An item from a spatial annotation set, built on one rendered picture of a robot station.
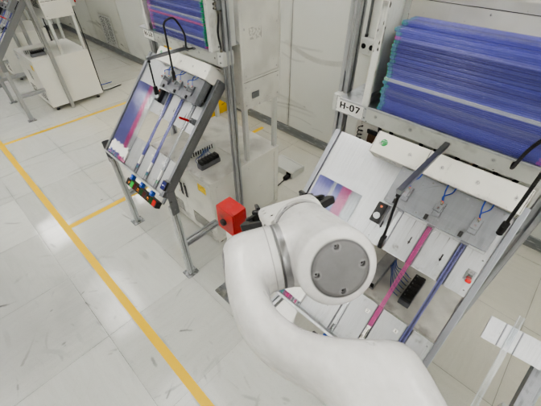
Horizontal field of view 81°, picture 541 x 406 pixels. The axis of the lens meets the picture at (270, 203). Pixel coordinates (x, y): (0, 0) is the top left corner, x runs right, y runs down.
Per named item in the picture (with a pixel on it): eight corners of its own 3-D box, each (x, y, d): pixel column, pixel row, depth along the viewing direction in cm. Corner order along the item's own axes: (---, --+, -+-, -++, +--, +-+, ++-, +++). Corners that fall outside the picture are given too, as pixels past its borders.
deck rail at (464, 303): (409, 392, 110) (406, 399, 105) (403, 387, 111) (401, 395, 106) (528, 212, 100) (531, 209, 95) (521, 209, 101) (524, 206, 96)
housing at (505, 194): (513, 220, 103) (520, 215, 91) (377, 159, 128) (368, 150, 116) (527, 198, 102) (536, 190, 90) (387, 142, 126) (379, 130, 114)
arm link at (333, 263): (275, 268, 44) (339, 252, 45) (298, 321, 32) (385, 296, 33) (263, 211, 43) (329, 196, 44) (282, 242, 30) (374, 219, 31)
